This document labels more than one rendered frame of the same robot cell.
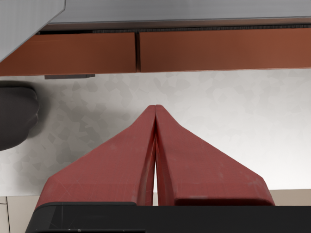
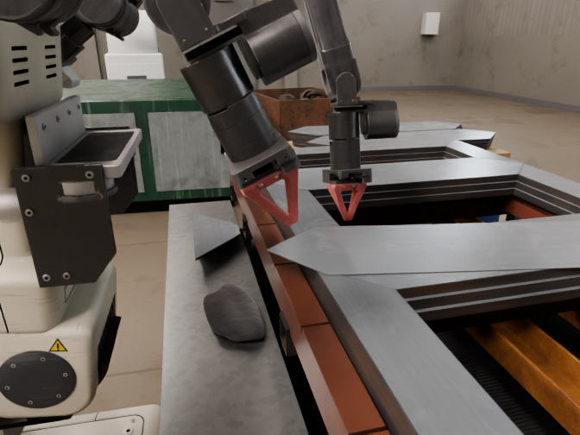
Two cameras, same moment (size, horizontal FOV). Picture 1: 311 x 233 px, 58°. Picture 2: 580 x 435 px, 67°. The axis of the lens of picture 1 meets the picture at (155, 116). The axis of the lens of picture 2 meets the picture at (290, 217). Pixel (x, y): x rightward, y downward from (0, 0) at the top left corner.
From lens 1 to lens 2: 0.48 m
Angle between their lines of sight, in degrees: 71
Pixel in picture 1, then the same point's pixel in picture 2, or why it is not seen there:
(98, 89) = (272, 379)
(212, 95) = not seen: outside the picture
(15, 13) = (318, 261)
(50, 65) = (293, 292)
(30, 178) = (180, 345)
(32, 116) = (242, 335)
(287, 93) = not seen: outside the picture
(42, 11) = (324, 269)
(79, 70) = (293, 302)
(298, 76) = not seen: outside the picture
